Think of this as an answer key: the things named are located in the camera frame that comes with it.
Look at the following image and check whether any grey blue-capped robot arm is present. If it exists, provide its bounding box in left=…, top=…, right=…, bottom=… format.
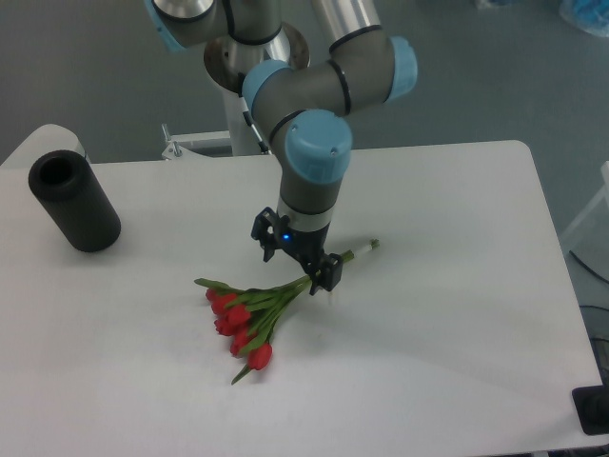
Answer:
left=146, top=1, right=418, bottom=290

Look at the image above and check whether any black cable on floor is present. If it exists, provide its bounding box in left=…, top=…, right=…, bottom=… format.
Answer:
left=569, top=249, right=609, bottom=280

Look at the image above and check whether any blue plastic bag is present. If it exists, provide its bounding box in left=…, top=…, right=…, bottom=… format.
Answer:
left=559, top=0, right=608, bottom=38

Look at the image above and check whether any black device at table edge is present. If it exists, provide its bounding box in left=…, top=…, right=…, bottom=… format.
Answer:
left=572, top=386, right=608, bottom=436

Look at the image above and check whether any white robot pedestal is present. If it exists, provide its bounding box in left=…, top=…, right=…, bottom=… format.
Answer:
left=160, top=26, right=310, bottom=161

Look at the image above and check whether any red tulip bouquet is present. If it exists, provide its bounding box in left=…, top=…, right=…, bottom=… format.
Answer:
left=193, top=238, right=381, bottom=386

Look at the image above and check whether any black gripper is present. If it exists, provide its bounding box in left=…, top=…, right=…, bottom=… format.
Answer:
left=251, top=207, right=343, bottom=296

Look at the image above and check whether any black cylindrical vase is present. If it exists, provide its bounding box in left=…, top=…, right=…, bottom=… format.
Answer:
left=28, top=149, right=122, bottom=252

